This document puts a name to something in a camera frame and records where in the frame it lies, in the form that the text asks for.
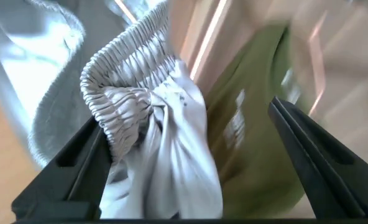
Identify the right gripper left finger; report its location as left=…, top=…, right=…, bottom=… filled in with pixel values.
left=11, top=116, right=113, bottom=220

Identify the green printed shirt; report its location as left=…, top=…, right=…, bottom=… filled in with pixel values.
left=205, top=20, right=306, bottom=218

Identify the pale blue garment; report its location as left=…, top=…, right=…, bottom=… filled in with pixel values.
left=0, top=0, right=224, bottom=220

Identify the beige curtain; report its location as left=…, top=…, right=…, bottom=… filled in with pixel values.
left=167, top=0, right=368, bottom=218

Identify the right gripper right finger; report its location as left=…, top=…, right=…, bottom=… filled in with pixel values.
left=267, top=96, right=368, bottom=219

